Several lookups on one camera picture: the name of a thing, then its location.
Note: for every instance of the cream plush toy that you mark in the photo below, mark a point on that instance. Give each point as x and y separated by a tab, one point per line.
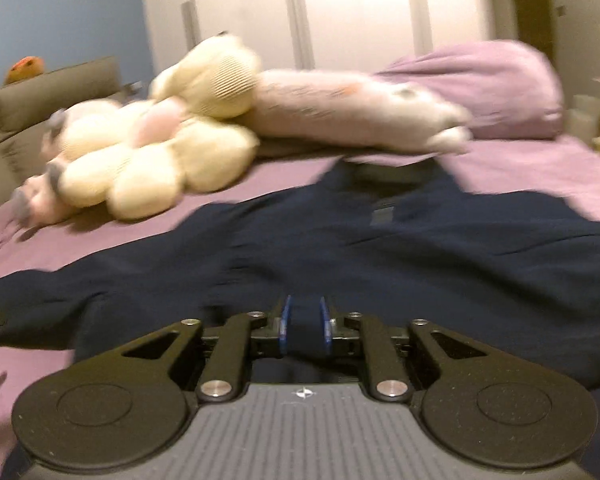
180	160

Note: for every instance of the white wardrobe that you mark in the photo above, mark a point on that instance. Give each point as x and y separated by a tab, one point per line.
360	10

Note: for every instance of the dark navy garment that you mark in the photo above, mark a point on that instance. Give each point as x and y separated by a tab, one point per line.
430	260

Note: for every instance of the purple pillow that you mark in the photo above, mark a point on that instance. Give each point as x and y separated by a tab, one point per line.
490	80

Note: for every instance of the long pink plush toy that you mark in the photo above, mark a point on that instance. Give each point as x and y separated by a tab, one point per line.
330	105

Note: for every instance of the orange plush toy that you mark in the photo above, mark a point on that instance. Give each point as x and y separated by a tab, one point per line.
25	70

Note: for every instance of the olive padded headboard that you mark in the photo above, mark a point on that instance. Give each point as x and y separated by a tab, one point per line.
25	110

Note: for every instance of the white bin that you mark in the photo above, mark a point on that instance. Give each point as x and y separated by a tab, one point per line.
587	117

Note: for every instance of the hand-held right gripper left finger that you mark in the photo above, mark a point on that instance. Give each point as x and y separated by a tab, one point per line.
286	327

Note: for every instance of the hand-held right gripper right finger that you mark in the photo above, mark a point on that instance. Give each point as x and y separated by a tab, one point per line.
324	327

